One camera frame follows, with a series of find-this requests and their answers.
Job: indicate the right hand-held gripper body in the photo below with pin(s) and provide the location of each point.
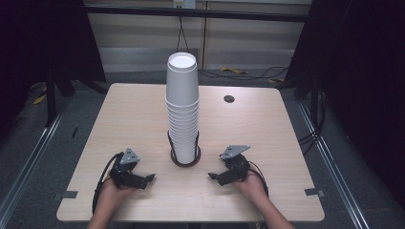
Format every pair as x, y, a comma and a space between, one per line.
236, 165

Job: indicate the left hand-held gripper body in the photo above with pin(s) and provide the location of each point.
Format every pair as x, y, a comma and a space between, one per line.
124, 170

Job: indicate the stack of white paper cups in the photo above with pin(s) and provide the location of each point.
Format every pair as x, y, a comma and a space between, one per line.
182, 105

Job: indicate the person's right hand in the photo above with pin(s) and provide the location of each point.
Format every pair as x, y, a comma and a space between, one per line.
253, 187

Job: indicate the person's left hand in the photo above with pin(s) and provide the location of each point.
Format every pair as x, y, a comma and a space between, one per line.
111, 192

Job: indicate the grey tape strip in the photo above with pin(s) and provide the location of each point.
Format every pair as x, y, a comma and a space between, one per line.
70, 194
314, 192

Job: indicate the small black tape strip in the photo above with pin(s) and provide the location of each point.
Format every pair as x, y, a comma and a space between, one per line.
74, 132

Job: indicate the dark round table grommet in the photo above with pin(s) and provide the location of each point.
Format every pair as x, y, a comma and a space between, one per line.
229, 98

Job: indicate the small yellow floor marker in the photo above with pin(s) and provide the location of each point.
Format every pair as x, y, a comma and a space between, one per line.
275, 81

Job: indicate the black metal stand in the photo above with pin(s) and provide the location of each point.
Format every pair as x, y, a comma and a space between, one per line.
315, 108
51, 101

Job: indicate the yellow tape piece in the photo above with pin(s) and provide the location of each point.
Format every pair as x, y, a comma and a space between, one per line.
39, 99

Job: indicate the dark curtain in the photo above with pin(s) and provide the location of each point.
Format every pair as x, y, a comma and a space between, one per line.
366, 79
38, 38

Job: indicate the black horizontal bar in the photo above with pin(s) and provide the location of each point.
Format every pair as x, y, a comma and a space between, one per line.
191, 12

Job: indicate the metal floor rail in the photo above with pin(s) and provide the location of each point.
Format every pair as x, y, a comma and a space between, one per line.
30, 159
334, 165

